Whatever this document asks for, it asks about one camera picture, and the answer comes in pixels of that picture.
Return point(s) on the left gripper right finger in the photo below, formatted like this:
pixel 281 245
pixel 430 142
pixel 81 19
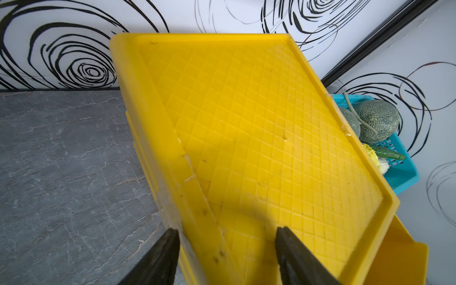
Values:
pixel 298 265

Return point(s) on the green cucumber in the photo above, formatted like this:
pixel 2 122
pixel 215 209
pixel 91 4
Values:
pixel 386 153

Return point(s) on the teal plastic basket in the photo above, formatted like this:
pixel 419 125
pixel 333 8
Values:
pixel 402 174

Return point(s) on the yellow drawer cabinet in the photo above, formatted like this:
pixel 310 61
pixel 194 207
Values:
pixel 237 137

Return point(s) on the left green melon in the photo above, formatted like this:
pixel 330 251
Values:
pixel 352 120

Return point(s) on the right green melon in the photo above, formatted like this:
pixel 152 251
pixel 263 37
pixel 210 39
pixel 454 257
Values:
pixel 381 116

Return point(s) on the yellow white cabbage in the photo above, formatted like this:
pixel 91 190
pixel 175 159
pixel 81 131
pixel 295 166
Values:
pixel 380 162

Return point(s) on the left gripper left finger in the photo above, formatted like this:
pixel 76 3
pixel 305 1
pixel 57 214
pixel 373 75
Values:
pixel 158 266

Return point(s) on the green melon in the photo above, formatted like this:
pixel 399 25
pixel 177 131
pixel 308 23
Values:
pixel 381 116
pixel 352 120

